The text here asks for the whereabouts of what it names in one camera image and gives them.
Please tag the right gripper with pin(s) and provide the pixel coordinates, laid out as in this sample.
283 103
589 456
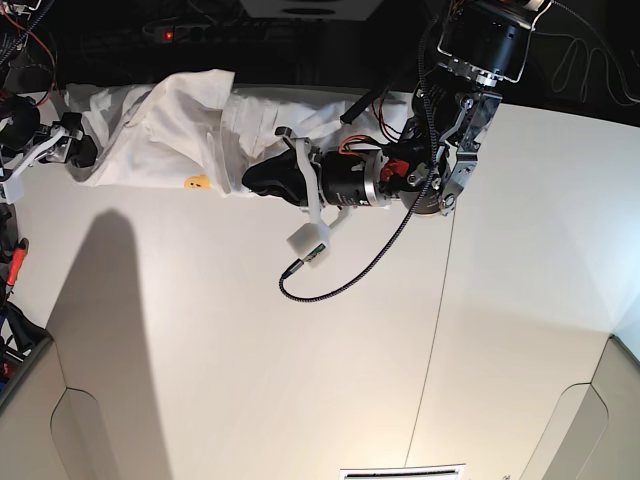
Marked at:
25 142

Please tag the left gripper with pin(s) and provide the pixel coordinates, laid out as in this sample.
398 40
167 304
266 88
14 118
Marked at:
295 177

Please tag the white printed t-shirt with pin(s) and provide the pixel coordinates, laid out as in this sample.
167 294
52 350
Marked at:
202 127

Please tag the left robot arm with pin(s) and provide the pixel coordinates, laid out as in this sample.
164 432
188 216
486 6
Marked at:
465 50

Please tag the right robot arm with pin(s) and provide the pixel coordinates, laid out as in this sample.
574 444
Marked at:
28 82

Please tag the black power strip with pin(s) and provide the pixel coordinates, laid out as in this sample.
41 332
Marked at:
199 33

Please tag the white vent grille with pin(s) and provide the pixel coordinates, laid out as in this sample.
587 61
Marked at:
442 472

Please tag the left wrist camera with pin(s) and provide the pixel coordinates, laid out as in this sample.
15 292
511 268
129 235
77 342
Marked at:
311 243

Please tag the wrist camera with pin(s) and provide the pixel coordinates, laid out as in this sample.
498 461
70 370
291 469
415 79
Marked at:
11 190
311 243

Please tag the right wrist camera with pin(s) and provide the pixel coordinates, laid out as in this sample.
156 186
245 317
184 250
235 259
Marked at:
11 190

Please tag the orange handled tool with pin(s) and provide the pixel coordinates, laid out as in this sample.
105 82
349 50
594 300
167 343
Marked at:
18 256

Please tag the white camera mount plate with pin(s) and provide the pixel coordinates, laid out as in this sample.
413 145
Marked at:
346 10

